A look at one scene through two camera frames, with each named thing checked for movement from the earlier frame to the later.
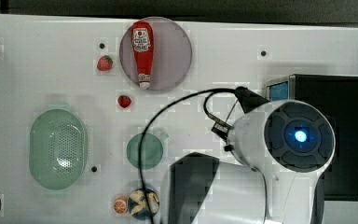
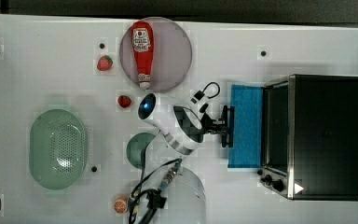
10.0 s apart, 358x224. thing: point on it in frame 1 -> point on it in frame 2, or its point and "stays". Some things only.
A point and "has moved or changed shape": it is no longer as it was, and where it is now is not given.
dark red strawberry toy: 124,101 stays
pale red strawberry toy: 104,63 stays
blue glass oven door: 279,91 has moved or changed shape
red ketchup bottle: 143,34 stays
